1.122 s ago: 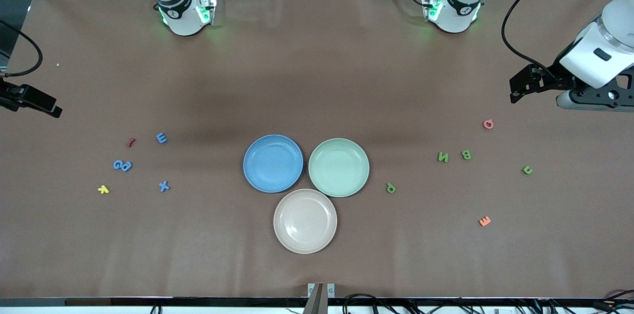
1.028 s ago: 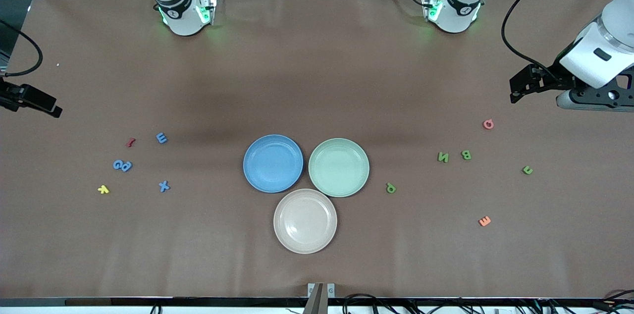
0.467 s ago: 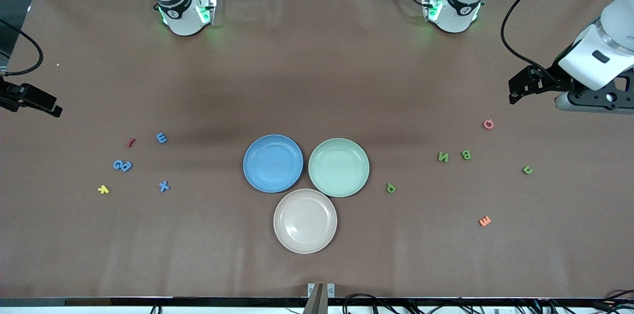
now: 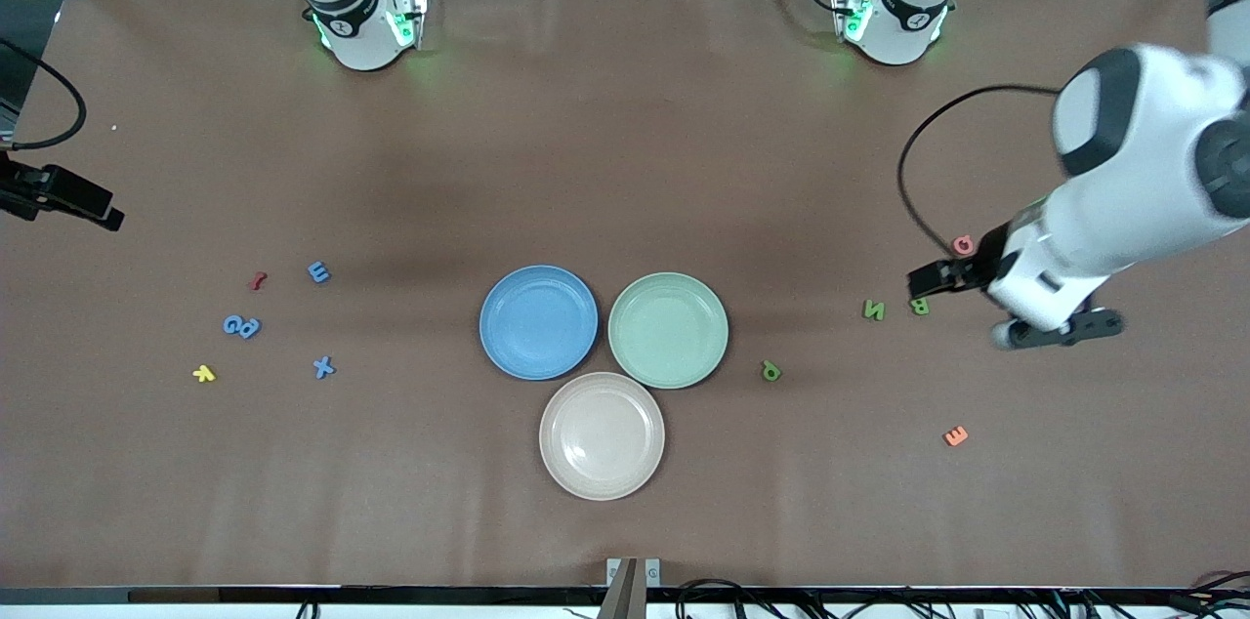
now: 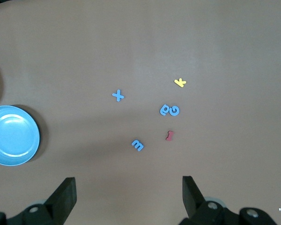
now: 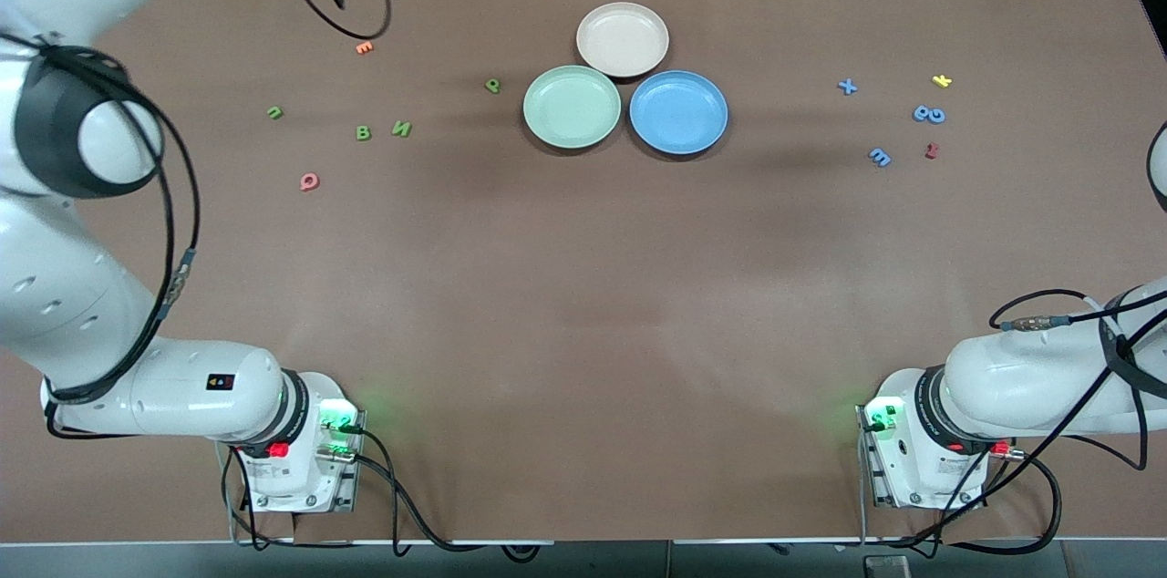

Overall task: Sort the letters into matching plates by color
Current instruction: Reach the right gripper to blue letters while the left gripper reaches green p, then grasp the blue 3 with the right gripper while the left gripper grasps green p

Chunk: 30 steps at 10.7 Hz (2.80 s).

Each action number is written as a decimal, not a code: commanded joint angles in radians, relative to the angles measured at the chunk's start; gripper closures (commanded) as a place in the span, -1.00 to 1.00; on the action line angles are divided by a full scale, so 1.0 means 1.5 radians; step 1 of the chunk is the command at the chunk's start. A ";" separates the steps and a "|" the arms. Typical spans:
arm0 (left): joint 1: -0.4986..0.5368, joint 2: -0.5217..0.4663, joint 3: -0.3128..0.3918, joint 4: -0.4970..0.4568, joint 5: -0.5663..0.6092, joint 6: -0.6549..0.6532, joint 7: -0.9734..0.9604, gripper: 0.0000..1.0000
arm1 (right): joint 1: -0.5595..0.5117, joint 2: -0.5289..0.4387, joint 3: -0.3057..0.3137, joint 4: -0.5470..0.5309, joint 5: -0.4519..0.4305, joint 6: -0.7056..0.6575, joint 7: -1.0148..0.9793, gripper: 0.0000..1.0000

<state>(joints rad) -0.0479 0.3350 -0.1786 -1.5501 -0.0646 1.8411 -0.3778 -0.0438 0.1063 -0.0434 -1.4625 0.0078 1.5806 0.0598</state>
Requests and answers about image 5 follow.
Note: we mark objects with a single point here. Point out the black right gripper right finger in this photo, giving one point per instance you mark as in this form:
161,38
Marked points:
192,199

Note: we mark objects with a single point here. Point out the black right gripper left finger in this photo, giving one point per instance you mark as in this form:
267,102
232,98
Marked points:
63,199

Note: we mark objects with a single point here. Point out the blue foam letter m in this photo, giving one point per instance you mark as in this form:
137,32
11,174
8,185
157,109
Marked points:
137,145

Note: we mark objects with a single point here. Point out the blue foam letter a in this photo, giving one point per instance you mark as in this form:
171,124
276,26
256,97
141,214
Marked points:
161,110

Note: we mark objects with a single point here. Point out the blue foam letter x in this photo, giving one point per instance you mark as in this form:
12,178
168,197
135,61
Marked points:
118,95

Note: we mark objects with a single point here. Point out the red foam letter I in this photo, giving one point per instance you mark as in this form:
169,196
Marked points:
169,136

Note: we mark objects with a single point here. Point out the blue plate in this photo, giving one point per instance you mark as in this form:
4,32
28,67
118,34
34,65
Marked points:
11,133

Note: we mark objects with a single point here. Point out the yellow foam letter k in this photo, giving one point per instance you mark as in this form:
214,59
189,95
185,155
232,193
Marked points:
179,83

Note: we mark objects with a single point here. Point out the brown table cover sheet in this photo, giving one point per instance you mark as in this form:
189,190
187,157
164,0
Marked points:
140,47

